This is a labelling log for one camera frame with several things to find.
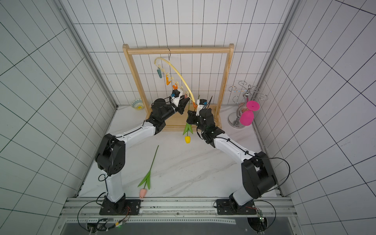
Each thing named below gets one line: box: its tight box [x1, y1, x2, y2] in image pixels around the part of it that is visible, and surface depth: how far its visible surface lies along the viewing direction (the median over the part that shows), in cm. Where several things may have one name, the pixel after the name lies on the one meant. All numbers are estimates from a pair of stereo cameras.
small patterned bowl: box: [131, 98, 145, 111], surface depth 120 cm
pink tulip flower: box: [137, 144, 160, 199], surface depth 81 cm
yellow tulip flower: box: [182, 122, 194, 144], surface depth 83 cm
